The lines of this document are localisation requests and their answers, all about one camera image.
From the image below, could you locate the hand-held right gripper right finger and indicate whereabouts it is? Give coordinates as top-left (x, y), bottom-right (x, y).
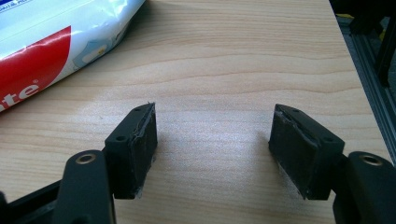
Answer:
top-left (268, 103), bottom-right (346, 201)

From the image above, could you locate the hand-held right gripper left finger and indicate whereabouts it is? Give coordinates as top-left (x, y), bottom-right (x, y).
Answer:
top-left (104, 102), bottom-right (159, 201)

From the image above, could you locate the black metal stand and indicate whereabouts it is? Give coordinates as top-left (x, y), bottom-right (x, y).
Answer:
top-left (329, 0), bottom-right (396, 88)

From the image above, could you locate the white and red plastic packet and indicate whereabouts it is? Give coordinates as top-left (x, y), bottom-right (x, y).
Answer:
top-left (0, 0), bottom-right (147, 114)

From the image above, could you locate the grey metal frame rail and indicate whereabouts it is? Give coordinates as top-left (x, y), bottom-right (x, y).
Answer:
top-left (335, 14), bottom-right (396, 166)

